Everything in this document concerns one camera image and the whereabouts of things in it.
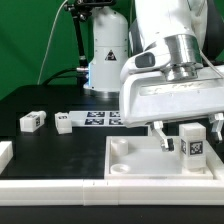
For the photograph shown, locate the white cable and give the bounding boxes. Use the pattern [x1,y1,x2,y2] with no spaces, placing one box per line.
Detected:
[37,0,69,86]

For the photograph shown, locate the white square tabletop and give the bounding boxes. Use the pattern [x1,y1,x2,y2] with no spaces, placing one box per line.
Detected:
[104,136,213,180]

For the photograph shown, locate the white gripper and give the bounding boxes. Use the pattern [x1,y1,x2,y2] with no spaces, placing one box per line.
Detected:
[119,55,224,152]

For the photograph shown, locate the white marker plate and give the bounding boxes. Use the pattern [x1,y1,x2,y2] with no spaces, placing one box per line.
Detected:
[68,110,149,128]

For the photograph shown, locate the white U-shaped fence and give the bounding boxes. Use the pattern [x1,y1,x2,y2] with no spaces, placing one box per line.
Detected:
[0,142,224,206]

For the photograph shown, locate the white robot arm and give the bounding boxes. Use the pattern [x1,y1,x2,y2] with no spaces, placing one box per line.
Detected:
[85,0,224,140]

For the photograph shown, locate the black camera stand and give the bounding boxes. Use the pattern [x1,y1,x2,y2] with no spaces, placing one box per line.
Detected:
[63,0,118,71]

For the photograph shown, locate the black cables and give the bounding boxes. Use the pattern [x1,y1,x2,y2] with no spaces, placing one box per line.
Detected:
[42,67,90,86]

